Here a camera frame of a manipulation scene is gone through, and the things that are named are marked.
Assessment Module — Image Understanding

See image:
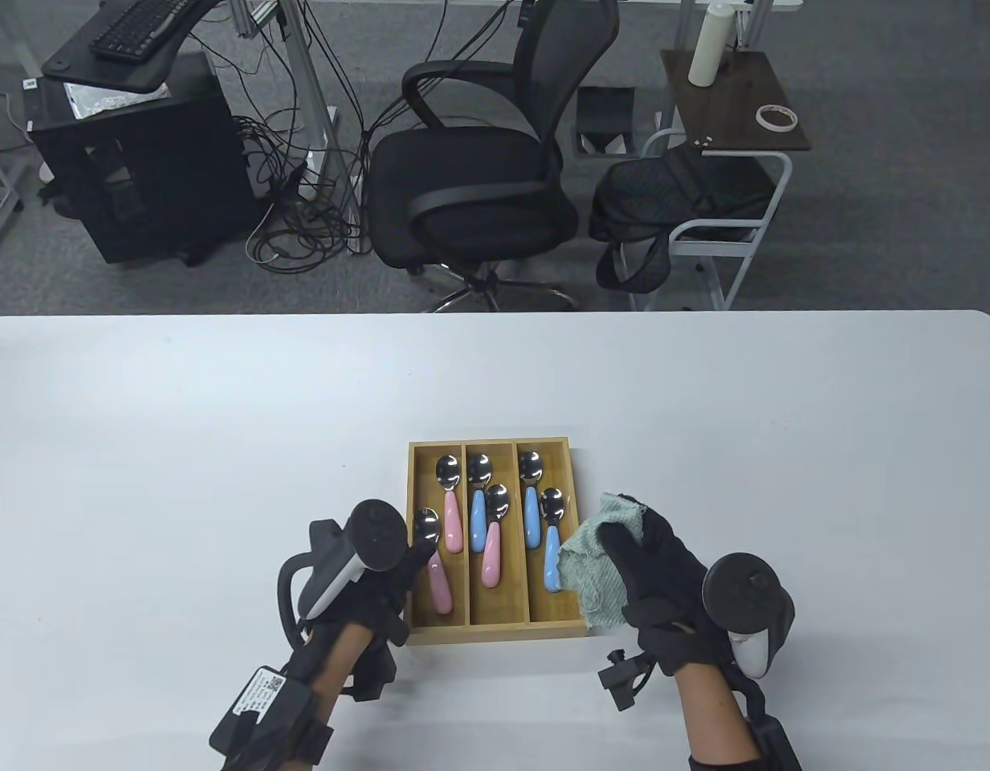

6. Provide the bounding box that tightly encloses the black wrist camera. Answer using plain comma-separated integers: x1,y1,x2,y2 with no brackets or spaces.
346,634,399,704
597,649,656,712

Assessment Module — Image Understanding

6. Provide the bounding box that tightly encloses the black backpack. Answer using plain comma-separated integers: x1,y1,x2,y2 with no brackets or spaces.
589,147,778,292

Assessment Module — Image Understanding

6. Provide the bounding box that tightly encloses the black grey hand controller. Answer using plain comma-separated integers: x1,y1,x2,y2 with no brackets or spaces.
275,499,410,643
702,553,796,680

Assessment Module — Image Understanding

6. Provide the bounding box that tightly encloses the blue handle baby spoon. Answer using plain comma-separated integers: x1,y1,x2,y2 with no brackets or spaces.
517,452,546,551
465,455,495,553
540,487,568,593

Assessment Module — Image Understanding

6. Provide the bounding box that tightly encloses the green fish scale cleaning cloth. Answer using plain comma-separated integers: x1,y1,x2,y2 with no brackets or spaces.
557,492,650,631

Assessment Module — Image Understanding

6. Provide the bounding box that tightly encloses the pink handle baby spoon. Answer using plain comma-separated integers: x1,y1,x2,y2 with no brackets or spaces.
480,484,513,587
413,508,455,616
435,455,467,555

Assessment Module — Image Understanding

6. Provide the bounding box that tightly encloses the white cylinder bottle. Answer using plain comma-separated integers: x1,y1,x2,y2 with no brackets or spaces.
687,2,736,88

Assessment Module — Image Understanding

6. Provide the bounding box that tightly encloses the black keyboard shelf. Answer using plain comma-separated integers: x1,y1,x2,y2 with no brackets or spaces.
43,0,226,93

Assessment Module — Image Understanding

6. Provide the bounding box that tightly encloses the white metal frame leg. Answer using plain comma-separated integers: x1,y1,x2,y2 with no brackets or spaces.
0,133,26,266

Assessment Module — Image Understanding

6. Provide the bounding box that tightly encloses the aluminium profile piece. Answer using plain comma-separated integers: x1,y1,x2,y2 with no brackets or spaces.
226,0,287,37

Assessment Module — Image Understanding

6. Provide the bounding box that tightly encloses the person's left forearm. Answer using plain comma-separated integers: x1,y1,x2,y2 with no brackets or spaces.
310,622,375,728

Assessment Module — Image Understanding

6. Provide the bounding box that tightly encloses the person's right forearm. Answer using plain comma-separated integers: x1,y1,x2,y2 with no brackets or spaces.
673,663,762,764

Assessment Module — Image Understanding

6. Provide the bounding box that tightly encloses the black floor box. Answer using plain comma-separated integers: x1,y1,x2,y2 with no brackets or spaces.
573,86,636,159

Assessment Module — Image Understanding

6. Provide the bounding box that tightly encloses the aluminium desk leg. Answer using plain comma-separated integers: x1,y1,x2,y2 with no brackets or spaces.
274,0,343,202

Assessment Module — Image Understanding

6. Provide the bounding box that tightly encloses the black cable bundle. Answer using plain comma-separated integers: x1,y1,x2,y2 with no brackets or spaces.
198,0,544,278

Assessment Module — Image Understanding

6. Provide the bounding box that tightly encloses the bamboo cutlery tray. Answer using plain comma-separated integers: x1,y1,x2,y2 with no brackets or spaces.
405,437,592,646

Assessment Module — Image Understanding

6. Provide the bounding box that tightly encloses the black mesh office chair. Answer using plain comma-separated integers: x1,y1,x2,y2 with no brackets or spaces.
365,0,621,312

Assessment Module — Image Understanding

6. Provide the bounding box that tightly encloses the brown side table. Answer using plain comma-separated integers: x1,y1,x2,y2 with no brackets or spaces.
629,50,813,312

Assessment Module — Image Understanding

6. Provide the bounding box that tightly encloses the person's right hand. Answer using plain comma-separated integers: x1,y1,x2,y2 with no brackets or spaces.
601,506,740,677

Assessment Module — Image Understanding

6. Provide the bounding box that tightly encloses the black cabinet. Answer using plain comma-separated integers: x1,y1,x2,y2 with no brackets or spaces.
27,52,259,267

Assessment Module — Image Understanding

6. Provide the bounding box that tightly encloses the person's left hand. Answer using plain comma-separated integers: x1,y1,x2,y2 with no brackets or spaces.
308,534,443,647

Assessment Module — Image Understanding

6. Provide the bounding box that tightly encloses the black keyboard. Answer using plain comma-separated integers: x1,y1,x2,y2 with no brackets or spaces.
89,0,197,62

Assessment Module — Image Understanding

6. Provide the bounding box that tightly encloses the silver foil bag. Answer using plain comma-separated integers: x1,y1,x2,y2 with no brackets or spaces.
63,80,173,121

